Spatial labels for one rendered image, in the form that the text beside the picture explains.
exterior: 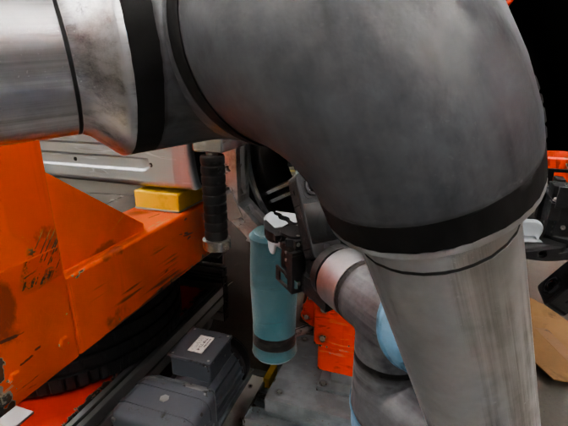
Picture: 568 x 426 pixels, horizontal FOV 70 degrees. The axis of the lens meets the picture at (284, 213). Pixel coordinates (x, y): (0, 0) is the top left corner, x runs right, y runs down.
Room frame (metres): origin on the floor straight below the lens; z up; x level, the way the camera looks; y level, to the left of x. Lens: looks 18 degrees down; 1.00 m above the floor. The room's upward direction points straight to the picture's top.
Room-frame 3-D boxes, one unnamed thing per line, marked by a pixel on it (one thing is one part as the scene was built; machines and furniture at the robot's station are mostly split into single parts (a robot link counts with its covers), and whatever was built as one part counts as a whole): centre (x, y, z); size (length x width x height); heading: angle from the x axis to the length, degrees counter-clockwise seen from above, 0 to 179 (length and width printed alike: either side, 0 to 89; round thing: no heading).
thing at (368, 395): (0.35, -0.12, 0.67); 0.11 x 0.08 x 0.11; 33
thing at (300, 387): (0.91, -0.19, 0.32); 0.40 x 0.30 x 0.28; 71
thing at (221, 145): (0.61, 0.10, 0.93); 0.09 x 0.05 x 0.05; 161
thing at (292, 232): (0.50, -0.04, 0.76); 0.12 x 0.08 x 0.09; 26
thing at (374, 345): (0.36, -0.11, 0.77); 0.11 x 0.08 x 0.09; 26
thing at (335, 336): (0.79, -0.14, 0.48); 0.16 x 0.12 x 0.17; 161
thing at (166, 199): (1.05, 0.31, 0.71); 0.14 x 0.14 x 0.05; 71
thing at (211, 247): (0.58, 0.10, 0.83); 0.04 x 0.04 x 0.16
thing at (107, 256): (0.89, 0.36, 0.69); 0.52 x 0.17 x 0.35; 161
